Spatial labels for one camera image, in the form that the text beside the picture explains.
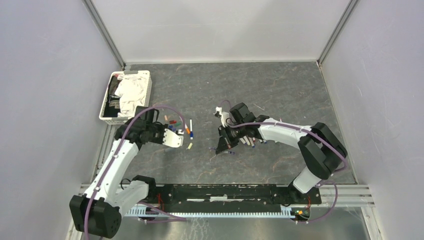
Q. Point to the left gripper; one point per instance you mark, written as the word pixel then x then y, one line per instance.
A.
pixel 232 138

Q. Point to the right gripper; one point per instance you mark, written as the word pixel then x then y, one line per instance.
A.
pixel 163 135

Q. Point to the orange capped marker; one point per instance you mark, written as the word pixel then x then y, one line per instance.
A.
pixel 187 129

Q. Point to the blue capped marker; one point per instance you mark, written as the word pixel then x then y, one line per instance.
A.
pixel 191 129

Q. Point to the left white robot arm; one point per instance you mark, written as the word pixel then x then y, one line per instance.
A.
pixel 100 209

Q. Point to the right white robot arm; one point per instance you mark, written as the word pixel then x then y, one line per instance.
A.
pixel 322 152

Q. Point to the white cloth in basket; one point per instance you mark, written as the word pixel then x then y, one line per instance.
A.
pixel 134 90

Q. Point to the white plastic basket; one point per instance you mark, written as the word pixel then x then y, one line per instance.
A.
pixel 110 104

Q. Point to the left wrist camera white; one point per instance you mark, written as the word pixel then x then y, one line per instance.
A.
pixel 172 139

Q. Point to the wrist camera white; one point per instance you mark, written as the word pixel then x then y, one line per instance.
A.
pixel 172 139
pixel 223 115

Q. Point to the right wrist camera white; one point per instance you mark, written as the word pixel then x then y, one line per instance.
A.
pixel 223 115

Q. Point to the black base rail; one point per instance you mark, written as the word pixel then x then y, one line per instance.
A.
pixel 230 198

